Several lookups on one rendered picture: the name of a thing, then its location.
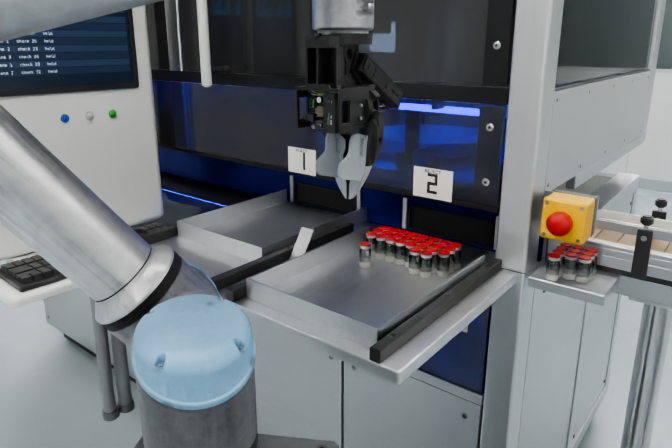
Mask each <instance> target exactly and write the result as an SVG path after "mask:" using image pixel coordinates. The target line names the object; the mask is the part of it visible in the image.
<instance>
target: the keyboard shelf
mask: <svg viewBox="0 0 672 448"><path fill-rule="evenodd" d="M34 255H39V254H38V253H36V252H32V253H28V254H24V255H21V256H17V257H13V258H10V259H6V263H10V264H11V262H12V261H16V260H20V259H23V258H27V257H29V258H30V257H31V256H34ZM39 256H40V255H39ZM75 288H78V287H77V286H76V285H75V284H74V283H73V282H71V281H70V280H69V279H68V278H67V279H63V280H60V281H57V282H54V283H51V284H47V285H44V286H41V287H38V288H35V289H32V290H28V291H25V292H20V291H18V290H17V289H15V288H14V287H12V286H11V285H9V284H8V283H7V282H5V281H4V280H2V279H1V278H0V300H1V301H2V302H3V303H5V304H6V305H7V306H9V307H10V308H17V307H21V306H24V305H27V304H30V303H33V302H36V301H39V300H42V299H45V298H48V297H51V296H54V295H57V294H60V293H63V292H66V291H69V290H72V289H75Z"/></svg>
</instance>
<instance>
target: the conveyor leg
mask: <svg viewBox="0 0 672 448"><path fill-rule="evenodd" d="M628 299H629V300H633V301H637V302H641V303H644V304H643V310H642V316H641V322H640V328H639V334H638V340H637V347H636V353H635V359H634V365H633V371H632V377H631V383H630V389H629V395H628V402H627V408H626V414H625V420H624V426H623V432H622V438H621V444H620V448H649V447H650V442H651V436H652V431H653V425H654V420H655V414H656V409H657V403H658V398H659V392H660V387H661V381H662V375H663V370H664V364H665V359H666V353H667V348H668V342H669V337H670V331H671V326H672V307H668V306H664V305H660V304H656V303H652V302H648V301H644V300H640V299H636V298H632V297H629V298H628Z"/></svg>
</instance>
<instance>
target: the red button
mask: <svg viewBox="0 0 672 448"><path fill-rule="evenodd" d="M546 227H547V230H548V231H549V232H550V233H551V234H552V235H554V236H558V237H562V236H565V235H567V234H568V233H569V232H570V231H571V230H572V228H573V221H572V218H571V217H570V216H569V215H568V214H567V213H565V212H561V211H558V212H554V213H553V214H551V215H550V216H549V217H548V218H547V220H546Z"/></svg>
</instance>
